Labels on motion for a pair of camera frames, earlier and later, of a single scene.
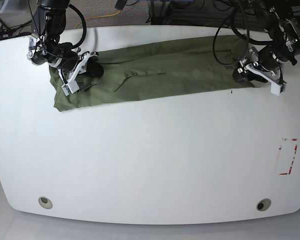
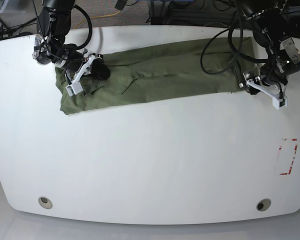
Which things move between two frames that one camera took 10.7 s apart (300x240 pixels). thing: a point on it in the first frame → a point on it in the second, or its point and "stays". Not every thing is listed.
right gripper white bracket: (241, 75) → (277, 102)
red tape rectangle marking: (290, 169) stays
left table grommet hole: (45, 202) stays
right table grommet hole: (263, 204) stays
